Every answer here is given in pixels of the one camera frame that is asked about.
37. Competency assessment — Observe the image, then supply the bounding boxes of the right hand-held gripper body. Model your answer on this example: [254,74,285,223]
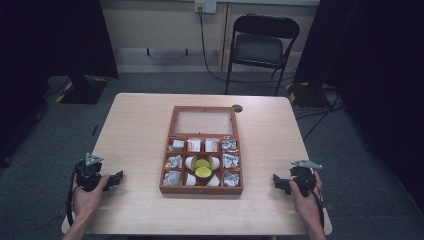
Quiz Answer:
[288,159,324,198]

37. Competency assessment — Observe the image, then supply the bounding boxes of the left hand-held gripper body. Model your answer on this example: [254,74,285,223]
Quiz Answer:
[74,152,105,193]

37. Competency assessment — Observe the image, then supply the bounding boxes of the person's left hand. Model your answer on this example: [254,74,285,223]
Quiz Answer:
[71,173,112,222]

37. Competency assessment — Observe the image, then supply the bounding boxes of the person's right hand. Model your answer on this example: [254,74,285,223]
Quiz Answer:
[288,170,324,229]

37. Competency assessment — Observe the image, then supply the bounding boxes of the blue and white packet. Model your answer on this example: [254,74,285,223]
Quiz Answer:
[223,170,241,188]
[221,139,239,154]
[222,153,241,170]

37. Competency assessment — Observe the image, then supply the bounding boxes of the silver grey packet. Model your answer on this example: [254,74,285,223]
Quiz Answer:
[168,139,186,152]
[162,170,182,187]
[165,154,184,169]

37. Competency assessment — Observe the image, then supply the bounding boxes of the orange and white packet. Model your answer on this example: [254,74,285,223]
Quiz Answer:
[186,138,202,153]
[204,138,220,153]

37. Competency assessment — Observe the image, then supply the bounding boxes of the wooden compartment box with lid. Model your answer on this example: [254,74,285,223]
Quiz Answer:
[158,105,245,196]

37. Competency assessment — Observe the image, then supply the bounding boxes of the black stand base striped tape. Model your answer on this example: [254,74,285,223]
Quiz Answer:
[285,80,334,109]
[54,75,110,105]

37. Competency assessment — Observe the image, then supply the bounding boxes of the black folding chair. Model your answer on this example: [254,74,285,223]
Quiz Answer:
[224,13,301,97]

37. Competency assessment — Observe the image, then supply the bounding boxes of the black curtain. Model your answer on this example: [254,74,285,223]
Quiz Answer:
[293,0,424,204]
[0,0,120,168]

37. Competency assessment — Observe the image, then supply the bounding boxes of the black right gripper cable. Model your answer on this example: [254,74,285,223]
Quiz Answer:
[308,183,327,232]

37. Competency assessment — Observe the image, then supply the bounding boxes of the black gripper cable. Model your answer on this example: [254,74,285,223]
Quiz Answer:
[308,183,327,232]
[65,162,83,228]

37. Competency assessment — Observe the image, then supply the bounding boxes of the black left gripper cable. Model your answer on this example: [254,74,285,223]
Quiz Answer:
[65,162,83,228]

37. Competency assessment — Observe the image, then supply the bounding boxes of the black floor cable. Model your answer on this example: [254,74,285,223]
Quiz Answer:
[293,89,346,142]

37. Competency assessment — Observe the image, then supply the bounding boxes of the white wall socket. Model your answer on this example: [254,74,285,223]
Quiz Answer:
[194,0,218,15]

